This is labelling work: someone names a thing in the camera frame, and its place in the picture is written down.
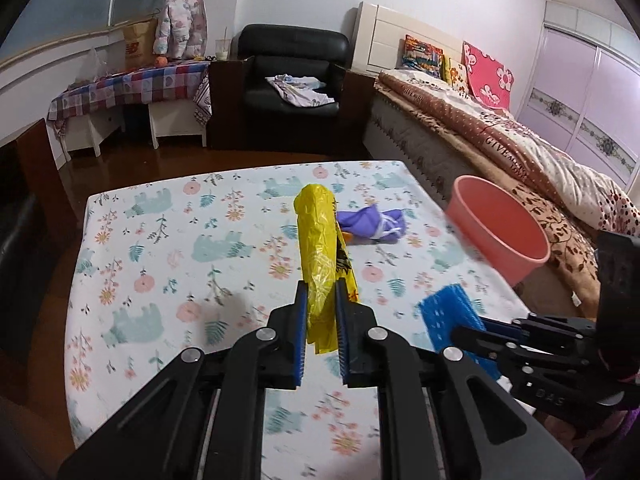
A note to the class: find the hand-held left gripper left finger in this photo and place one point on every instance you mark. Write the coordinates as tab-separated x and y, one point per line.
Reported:
301	335

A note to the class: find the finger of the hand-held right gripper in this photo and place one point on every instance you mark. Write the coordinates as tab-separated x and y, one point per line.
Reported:
445	310
530	370

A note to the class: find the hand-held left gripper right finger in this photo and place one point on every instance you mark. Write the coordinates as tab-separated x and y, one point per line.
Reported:
342	335

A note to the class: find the yellow plastic bag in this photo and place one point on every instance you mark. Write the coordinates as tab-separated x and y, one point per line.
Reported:
317	240

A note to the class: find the pink plastic basin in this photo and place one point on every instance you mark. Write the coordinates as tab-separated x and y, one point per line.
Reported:
500	230

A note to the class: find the purple plastic bag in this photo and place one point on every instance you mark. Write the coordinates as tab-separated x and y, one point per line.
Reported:
365	220

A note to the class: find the floral bear printed tablecloth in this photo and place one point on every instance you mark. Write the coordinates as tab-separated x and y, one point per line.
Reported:
150	240

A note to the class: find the bed with brown quilt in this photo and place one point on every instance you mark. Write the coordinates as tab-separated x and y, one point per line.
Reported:
500	130

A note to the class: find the lilac wardrobe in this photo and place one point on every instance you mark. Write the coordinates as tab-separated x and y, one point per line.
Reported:
585	85

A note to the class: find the brown wooden side table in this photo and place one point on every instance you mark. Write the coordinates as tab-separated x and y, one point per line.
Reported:
227	100
356	110

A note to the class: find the yellow pillow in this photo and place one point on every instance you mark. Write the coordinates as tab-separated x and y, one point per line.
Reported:
455	75

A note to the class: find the pink floral pillow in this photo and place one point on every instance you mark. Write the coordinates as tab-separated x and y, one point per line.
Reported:
490	75

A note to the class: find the white printed cloth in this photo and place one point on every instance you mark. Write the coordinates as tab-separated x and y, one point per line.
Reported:
300	91

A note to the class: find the white desk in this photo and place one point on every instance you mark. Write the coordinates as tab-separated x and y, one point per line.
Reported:
172	122

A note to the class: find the colourful printed pillow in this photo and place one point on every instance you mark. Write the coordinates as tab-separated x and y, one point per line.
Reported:
422	55

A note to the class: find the black leather armchair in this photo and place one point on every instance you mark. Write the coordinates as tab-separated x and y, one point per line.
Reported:
295	50

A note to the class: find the cream bed with mattress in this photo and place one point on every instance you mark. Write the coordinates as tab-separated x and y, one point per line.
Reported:
385	30

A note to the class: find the clear drink cup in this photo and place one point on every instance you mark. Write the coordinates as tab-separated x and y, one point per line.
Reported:
223	47

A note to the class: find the brown wooden board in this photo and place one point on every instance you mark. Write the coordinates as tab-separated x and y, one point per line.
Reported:
47	170

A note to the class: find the checkered tablecloth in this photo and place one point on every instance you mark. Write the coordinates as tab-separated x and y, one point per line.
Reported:
125	85

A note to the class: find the orange fruit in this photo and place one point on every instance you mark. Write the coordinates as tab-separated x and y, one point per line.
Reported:
160	61

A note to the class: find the brown paper bag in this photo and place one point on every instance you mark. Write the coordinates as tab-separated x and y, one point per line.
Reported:
137	45

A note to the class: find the pink printed puffer jacket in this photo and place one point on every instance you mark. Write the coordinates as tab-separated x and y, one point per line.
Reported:
180	15

